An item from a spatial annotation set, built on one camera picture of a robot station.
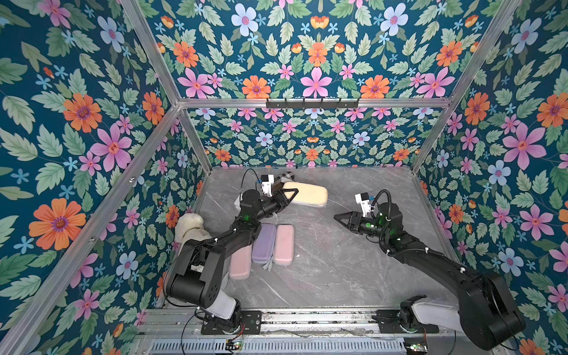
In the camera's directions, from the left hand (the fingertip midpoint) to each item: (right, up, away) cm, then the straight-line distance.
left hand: (298, 191), depth 80 cm
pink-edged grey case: (-6, -24, +9) cm, 26 cm away
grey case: (-14, -23, +9) cm, 28 cm away
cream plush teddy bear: (-44, -14, +8) cm, 47 cm away
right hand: (+16, -8, -1) cm, 18 cm away
